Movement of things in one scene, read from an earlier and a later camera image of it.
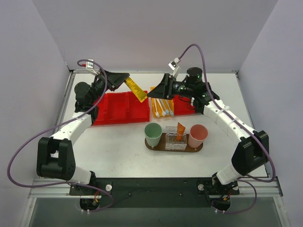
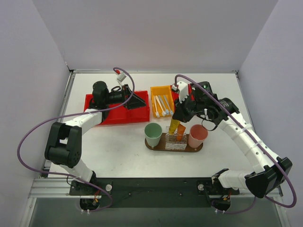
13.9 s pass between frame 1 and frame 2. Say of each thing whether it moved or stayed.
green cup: stayed
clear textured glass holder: stayed
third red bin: stayed
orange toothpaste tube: stayed
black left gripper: moved
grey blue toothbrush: stayed
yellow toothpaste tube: moved
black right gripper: moved
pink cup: stayed
